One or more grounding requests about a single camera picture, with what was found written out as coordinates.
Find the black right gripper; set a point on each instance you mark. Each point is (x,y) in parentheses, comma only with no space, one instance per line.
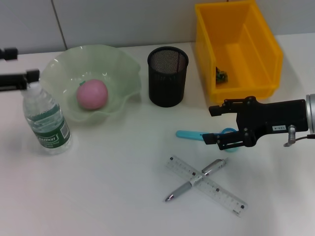
(275,115)

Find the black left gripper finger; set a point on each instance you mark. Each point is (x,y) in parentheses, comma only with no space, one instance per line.
(33,75)
(11,54)

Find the blue scissors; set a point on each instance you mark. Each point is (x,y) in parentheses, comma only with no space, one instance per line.
(187,134)

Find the green plastic wrapper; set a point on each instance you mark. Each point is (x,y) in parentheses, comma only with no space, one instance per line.
(221,76)

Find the clear plastic water bottle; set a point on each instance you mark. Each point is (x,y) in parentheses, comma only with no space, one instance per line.
(46,123)

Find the pink peach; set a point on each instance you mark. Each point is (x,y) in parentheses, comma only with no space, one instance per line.
(92,94)

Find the green glass fruit plate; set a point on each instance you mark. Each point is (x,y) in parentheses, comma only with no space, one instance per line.
(61,71)

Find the black mesh pen holder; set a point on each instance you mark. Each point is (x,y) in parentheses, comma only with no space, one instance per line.
(167,83)

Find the transparent plastic ruler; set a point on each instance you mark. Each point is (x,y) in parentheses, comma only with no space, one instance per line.
(221,194)

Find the silver pen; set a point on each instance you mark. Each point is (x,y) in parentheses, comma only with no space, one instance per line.
(179,190)

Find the yellow plastic bin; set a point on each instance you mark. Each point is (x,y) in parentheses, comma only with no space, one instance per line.
(246,68)

